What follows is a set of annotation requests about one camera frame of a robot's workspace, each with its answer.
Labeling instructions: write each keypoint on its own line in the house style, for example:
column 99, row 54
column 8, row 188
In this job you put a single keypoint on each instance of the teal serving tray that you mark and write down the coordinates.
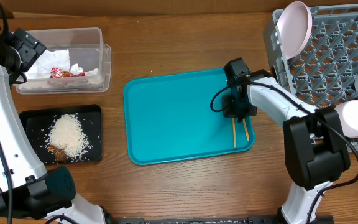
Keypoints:
column 174, row 118

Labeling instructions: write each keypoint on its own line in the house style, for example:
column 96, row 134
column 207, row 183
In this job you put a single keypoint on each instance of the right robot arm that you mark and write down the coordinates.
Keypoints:
column 315, row 148

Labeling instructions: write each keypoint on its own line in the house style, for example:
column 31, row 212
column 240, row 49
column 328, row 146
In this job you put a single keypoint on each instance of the wooden chopstick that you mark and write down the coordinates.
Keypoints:
column 234, row 132
column 245, row 129

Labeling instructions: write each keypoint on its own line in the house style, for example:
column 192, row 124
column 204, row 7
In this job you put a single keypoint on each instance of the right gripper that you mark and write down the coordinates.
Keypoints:
column 229, row 113

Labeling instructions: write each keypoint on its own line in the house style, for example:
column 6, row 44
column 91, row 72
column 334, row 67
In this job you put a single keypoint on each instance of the large white plate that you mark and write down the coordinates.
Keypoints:
column 294, row 26

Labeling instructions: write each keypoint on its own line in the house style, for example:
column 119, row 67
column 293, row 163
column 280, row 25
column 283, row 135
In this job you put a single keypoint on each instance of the pile of white rice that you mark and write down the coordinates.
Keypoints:
column 67, row 134

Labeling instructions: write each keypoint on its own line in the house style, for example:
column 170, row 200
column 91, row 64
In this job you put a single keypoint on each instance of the clear plastic bin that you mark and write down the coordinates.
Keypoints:
column 86, row 48

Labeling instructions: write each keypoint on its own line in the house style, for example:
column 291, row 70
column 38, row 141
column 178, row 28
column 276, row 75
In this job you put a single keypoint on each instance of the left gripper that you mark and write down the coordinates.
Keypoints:
column 29, row 48

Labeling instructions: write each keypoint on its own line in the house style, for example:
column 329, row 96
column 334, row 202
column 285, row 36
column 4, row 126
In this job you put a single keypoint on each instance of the grey dish rack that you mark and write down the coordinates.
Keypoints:
column 323, row 74

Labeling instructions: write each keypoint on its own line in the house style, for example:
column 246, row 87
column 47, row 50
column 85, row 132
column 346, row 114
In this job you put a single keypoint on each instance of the brown food scrap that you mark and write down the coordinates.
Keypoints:
column 59, row 154

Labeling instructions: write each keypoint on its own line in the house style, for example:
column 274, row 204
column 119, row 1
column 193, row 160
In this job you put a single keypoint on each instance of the large white paper napkin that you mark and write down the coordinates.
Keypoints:
column 43, row 66

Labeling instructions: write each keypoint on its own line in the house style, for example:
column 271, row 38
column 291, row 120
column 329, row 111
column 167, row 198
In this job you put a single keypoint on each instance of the pink bowl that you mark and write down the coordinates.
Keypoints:
column 348, row 115

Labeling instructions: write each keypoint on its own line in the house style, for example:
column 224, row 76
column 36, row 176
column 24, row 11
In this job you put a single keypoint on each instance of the black tray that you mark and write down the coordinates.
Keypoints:
column 37, row 125

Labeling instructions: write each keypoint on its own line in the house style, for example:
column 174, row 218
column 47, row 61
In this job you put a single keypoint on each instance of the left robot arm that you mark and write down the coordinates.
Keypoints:
column 27, row 188

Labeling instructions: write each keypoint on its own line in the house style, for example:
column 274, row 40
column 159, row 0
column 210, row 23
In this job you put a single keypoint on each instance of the red snack wrapper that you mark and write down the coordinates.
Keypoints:
column 59, row 73

